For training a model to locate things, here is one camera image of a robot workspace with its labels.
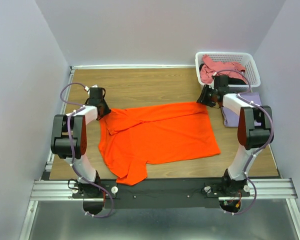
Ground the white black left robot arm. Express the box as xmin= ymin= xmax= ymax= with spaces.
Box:
xmin=50 ymin=85 xmax=111 ymax=198

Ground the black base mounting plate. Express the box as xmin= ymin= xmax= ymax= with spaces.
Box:
xmin=68 ymin=177 xmax=251 ymax=217

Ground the orange t-shirt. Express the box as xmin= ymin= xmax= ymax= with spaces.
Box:
xmin=98 ymin=102 xmax=221 ymax=186

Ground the aluminium frame rail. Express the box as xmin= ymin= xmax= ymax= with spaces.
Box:
xmin=20 ymin=66 xmax=300 ymax=240

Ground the black garment in basket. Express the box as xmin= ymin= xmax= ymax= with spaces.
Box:
xmin=198 ymin=63 xmax=248 ymax=86

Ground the folded lavender t-shirt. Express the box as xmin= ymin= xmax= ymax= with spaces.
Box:
xmin=221 ymin=92 xmax=261 ymax=128

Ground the pink t-shirt in basket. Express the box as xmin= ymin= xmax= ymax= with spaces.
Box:
xmin=199 ymin=54 xmax=247 ymax=85

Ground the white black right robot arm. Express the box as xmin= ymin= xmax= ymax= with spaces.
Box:
xmin=197 ymin=73 xmax=274 ymax=197

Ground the white plastic laundry basket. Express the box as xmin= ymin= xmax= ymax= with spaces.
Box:
xmin=194 ymin=51 xmax=261 ymax=92

